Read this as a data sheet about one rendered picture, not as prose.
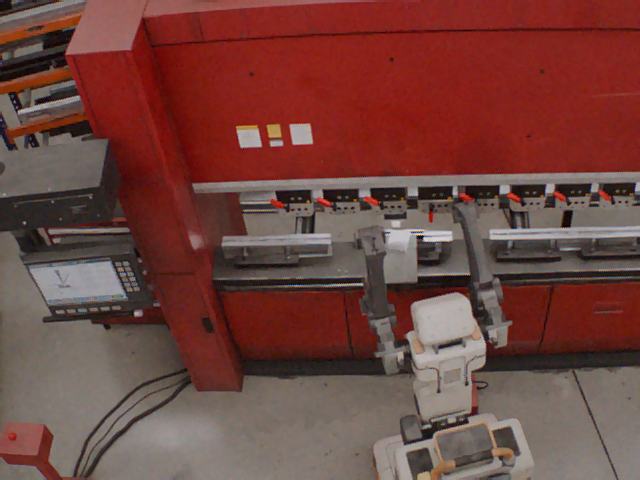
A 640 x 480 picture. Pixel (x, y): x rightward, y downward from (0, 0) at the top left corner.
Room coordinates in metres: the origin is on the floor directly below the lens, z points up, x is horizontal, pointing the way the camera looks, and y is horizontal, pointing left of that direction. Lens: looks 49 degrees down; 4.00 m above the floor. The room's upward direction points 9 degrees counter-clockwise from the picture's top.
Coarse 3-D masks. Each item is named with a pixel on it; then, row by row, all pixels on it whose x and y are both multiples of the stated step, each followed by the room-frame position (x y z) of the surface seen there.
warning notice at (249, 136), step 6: (240, 126) 2.59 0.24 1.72; (246, 126) 2.58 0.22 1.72; (252, 126) 2.58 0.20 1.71; (240, 132) 2.59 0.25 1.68; (246, 132) 2.58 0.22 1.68; (252, 132) 2.58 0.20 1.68; (258, 132) 2.57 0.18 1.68; (240, 138) 2.59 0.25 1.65; (246, 138) 2.58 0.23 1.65; (252, 138) 2.58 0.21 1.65; (258, 138) 2.57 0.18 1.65; (240, 144) 2.59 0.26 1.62; (246, 144) 2.58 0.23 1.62; (252, 144) 2.58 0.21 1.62; (258, 144) 2.58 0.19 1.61
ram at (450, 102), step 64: (192, 64) 2.61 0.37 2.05; (256, 64) 2.57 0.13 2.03; (320, 64) 2.53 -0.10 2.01; (384, 64) 2.49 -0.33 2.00; (448, 64) 2.45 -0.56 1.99; (512, 64) 2.41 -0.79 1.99; (576, 64) 2.37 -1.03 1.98; (192, 128) 2.62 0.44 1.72; (320, 128) 2.53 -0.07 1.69; (384, 128) 2.49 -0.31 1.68; (448, 128) 2.45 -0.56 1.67; (512, 128) 2.41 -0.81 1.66; (576, 128) 2.36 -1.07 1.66
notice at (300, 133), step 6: (294, 126) 2.55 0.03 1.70; (300, 126) 2.55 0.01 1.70; (306, 126) 2.54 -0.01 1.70; (294, 132) 2.55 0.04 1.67; (300, 132) 2.55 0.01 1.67; (306, 132) 2.54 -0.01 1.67; (294, 138) 2.55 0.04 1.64; (300, 138) 2.55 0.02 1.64; (306, 138) 2.54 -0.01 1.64; (312, 138) 2.54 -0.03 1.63
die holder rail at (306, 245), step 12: (228, 240) 2.66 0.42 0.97; (240, 240) 2.65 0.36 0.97; (252, 240) 2.64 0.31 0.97; (264, 240) 2.63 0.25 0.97; (276, 240) 2.62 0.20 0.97; (288, 240) 2.61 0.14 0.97; (300, 240) 2.59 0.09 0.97; (312, 240) 2.58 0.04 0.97; (324, 240) 2.57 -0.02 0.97; (228, 252) 2.63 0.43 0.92; (240, 252) 2.62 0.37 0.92; (252, 252) 2.61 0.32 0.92; (264, 252) 2.60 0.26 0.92; (276, 252) 2.59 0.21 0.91; (288, 252) 2.60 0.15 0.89; (300, 252) 2.58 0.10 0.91; (312, 252) 2.57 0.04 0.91; (324, 252) 2.56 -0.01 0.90
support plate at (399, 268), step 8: (408, 248) 2.43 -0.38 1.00; (392, 256) 2.40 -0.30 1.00; (400, 256) 2.39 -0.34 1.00; (408, 256) 2.38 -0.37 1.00; (416, 256) 2.37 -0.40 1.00; (384, 264) 2.36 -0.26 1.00; (392, 264) 2.35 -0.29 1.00; (400, 264) 2.34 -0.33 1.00; (408, 264) 2.34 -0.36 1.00; (416, 264) 2.33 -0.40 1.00; (392, 272) 2.31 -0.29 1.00; (400, 272) 2.30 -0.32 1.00; (408, 272) 2.29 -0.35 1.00; (416, 272) 2.29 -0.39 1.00; (392, 280) 2.27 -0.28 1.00; (400, 280) 2.26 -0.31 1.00; (408, 280) 2.25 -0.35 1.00; (416, 280) 2.24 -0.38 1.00
